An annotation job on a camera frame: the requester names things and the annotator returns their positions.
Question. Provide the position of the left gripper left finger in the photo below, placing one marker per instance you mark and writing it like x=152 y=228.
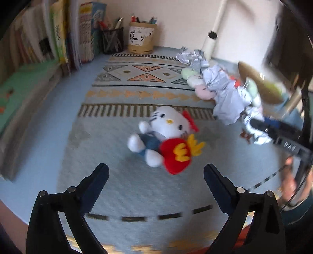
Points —
x=45 y=232

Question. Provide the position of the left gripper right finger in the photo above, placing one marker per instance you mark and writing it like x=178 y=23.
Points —
x=266 y=232

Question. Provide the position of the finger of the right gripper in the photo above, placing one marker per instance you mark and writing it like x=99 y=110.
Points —
x=261 y=124

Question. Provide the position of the gold ribbed bowl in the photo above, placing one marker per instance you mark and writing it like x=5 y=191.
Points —
x=268 y=90

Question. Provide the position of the three-ball dango plush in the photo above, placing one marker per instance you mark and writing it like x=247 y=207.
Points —
x=196 y=82

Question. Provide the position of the white cat plush toy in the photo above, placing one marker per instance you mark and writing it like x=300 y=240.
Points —
x=167 y=139

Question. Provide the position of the right hand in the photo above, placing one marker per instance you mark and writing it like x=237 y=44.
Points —
x=289 y=186

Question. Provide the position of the black monitor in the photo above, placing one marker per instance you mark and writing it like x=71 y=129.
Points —
x=291 y=50

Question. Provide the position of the crumpled plaid paper pile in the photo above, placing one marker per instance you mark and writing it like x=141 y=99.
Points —
x=194 y=59

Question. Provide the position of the white desk lamp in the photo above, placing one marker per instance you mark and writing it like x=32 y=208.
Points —
x=211 y=38

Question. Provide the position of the patterned woven table mat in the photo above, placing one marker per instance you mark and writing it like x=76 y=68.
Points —
x=142 y=119

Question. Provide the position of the green flat book stack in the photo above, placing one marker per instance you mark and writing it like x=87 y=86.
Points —
x=21 y=97

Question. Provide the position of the bamboo pen holder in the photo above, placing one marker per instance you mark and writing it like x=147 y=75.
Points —
x=140 y=38

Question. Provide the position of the black mesh pen cup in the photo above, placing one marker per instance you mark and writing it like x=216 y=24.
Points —
x=111 y=41

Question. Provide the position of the upright stack of books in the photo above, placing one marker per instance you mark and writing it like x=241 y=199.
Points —
x=64 y=31

